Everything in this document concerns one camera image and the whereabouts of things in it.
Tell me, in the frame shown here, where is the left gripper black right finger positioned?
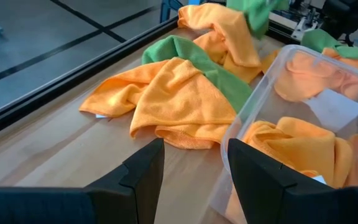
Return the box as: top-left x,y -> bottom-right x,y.
227,138 -> 358,224

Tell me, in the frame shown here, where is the clear plastic bin, white label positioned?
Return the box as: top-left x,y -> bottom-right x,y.
209,44 -> 358,224

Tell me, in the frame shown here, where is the green microfiber towel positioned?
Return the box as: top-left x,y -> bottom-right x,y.
300,29 -> 358,74
140,34 -> 254,113
226,0 -> 290,40

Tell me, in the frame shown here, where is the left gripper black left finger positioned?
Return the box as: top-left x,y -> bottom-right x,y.
0,138 -> 165,224

